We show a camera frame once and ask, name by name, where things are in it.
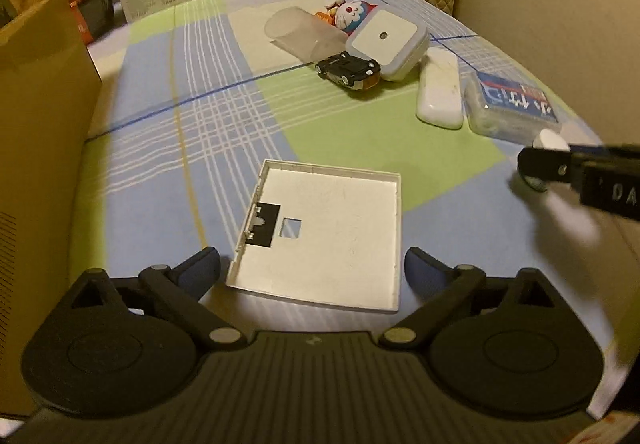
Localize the white square night light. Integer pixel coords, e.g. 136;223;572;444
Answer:
344;8;429;82

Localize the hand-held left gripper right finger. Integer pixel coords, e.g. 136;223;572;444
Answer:
377;247;561;355

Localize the translucent plastic cup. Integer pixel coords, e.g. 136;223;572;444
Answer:
263;7;347;64

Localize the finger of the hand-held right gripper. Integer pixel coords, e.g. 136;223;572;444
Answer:
517;145;583;191

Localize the small white round cap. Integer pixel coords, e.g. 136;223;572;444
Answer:
531;128;569;154

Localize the blue cat figure toy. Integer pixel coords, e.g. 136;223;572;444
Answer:
314;0;382;36

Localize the plaid bed sheet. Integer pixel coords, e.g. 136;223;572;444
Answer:
75;0;618;420

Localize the clear box with blue label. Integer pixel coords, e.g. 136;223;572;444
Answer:
462;70;567;145

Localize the white square plastic cover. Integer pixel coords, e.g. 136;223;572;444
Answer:
225;157;403;313

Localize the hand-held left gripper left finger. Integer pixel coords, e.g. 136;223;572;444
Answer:
70;247;248;353

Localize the white oblong case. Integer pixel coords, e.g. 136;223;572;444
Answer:
416;46;466;130

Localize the large cardboard box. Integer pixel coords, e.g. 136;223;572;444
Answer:
0;0;104;421

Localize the black toy car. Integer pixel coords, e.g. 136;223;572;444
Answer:
314;51;384;96

